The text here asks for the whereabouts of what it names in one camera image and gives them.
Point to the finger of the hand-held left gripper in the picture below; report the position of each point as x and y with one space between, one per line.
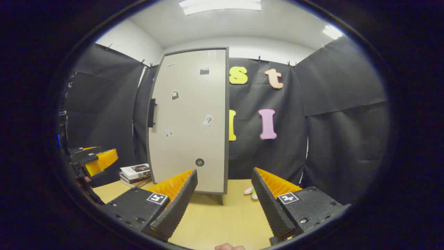
102 160

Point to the white book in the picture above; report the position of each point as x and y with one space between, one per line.
135 171

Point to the beige cabinet door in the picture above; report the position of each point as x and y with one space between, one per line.
187 139

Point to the small ceiling light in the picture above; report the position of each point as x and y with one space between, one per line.
332 32

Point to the pink and green plush toy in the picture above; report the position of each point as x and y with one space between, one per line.
250 190

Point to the black backdrop cloth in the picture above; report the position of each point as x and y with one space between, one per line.
329 139

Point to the brown book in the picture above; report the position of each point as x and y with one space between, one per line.
140 184

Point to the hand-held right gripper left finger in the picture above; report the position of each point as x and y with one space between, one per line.
177 208

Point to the grey cabinet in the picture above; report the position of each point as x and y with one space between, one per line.
220 199

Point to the long ceiling light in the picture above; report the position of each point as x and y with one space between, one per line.
220 6

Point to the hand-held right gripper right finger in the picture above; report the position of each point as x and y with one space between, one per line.
272 208

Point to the dark book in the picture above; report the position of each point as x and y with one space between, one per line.
138 180

